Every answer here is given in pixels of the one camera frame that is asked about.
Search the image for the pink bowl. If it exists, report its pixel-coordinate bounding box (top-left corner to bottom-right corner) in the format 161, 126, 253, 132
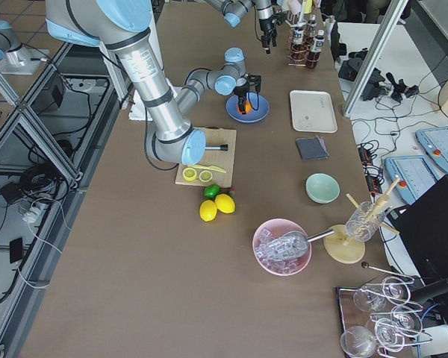
252, 219, 312, 276

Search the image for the yellow plastic knife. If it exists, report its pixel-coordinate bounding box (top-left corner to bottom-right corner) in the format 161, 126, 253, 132
188, 164, 227, 174

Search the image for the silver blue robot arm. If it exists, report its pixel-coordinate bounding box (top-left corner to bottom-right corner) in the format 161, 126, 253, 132
46, 1, 252, 165
205, 0, 287, 54

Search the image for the lemon slice upper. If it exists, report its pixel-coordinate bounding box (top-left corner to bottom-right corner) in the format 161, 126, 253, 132
198, 169, 214, 183

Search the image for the wine glass one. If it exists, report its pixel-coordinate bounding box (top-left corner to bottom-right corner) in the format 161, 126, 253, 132
353, 284, 387, 313

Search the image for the yellow lemon lower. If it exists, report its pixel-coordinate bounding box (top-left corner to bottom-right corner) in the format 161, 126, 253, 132
199, 200, 217, 222

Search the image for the steel scoop in bowl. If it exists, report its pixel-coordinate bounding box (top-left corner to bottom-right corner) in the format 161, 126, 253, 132
275, 229, 335, 260

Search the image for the wooden cutting board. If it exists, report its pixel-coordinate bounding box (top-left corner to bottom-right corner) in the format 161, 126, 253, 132
175, 128, 237, 188

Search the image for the lemon slice lower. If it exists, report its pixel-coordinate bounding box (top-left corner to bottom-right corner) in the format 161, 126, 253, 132
181, 167, 198, 181

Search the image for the tea bottle three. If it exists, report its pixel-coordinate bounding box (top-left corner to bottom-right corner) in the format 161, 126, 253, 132
305, 14, 317, 42

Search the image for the aluminium frame post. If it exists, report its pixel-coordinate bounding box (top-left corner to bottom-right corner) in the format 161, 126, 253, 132
342, 0, 408, 117

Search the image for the green lime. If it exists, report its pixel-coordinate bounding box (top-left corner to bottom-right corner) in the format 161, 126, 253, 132
203, 183, 220, 200

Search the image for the mint green bowl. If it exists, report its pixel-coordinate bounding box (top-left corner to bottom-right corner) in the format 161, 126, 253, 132
305, 173, 340, 204

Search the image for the black monitor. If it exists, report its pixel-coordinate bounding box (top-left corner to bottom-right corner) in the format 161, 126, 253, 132
388, 175, 448, 324

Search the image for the blue plate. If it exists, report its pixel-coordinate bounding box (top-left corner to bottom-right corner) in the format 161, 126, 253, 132
225, 92, 270, 124

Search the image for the teach pendant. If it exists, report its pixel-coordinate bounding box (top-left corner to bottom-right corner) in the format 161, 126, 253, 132
415, 126, 448, 174
385, 155, 440, 204

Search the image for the teach pendant near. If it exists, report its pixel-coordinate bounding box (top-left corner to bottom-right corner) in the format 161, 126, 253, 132
385, 155, 440, 204

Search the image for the wine glass two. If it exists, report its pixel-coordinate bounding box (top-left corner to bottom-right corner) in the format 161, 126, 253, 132
382, 276, 411, 305

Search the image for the tea bottle two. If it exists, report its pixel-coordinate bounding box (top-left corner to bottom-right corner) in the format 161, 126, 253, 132
306, 30, 325, 69

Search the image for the wine glass four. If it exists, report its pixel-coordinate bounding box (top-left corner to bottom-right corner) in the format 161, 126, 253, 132
340, 326, 377, 357

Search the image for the steel muddler black tip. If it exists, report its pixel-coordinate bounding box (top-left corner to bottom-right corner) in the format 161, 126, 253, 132
205, 144, 228, 151

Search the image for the teach pendant far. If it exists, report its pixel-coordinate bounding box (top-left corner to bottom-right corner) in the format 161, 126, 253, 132
415, 126, 448, 174

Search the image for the folded grey cloth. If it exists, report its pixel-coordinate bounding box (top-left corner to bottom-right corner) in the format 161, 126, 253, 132
296, 136, 329, 160

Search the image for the glass on mug tree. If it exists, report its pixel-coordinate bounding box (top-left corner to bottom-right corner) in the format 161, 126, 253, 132
345, 201, 385, 242

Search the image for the yellow lemon upper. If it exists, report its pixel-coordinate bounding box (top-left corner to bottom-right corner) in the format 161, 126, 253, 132
214, 194, 236, 214

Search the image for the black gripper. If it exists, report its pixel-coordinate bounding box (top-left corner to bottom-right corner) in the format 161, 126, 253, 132
233, 74, 261, 113
257, 9, 287, 54

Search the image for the tea bottle one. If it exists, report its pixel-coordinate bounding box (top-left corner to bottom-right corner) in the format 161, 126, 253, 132
290, 22, 305, 63

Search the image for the cream rabbit tray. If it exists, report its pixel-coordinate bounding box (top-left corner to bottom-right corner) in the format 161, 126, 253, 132
290, 89, 337, 134

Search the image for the orange mandarin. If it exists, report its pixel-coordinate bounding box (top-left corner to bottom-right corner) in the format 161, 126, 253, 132
237, 101, 252, 115

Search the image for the yellow lemon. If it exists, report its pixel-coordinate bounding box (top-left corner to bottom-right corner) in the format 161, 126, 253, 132
214, 194, 236, 214
199, 200, 217, 222

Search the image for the copper wire bottle rack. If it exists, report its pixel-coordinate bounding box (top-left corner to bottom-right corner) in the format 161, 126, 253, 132
287, 26, 325, 69

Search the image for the wine glass three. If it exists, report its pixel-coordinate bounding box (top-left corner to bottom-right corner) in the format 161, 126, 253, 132
374, 318, 405, 353

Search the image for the lemon slice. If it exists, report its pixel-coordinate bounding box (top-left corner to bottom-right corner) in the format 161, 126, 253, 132
198, 169, 214, 183
181, 167, 198, 181

